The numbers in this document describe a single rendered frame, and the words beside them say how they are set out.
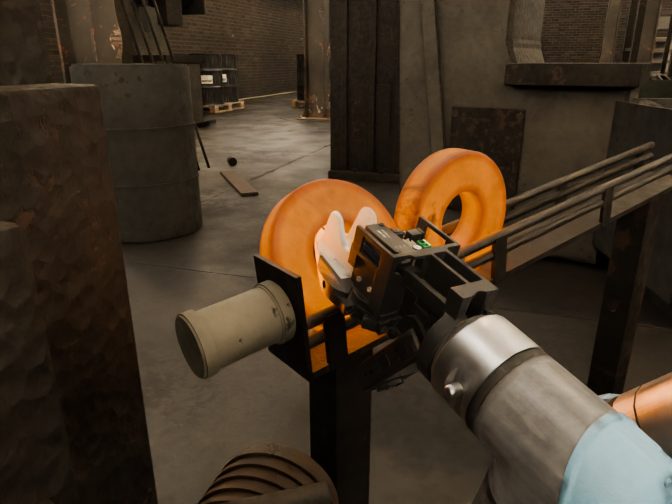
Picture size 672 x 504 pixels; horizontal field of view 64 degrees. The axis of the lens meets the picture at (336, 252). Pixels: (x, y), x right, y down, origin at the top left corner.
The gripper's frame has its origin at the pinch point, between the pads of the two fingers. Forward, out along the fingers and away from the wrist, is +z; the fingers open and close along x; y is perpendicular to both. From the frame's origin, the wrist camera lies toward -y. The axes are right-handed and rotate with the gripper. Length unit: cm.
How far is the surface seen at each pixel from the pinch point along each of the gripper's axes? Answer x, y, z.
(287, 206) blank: 4.4, 3.9, 1.3
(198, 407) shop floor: -11, -90, 59
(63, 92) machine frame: 21.4, 10.8, 14.3
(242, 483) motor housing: 13.1, -16.3, -12.2
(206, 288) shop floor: -41, -108, 135
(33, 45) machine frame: 22.7, 13.1, 21.3
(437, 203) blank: -11.9, 4.2, -2.4
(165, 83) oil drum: -51, -50, 226
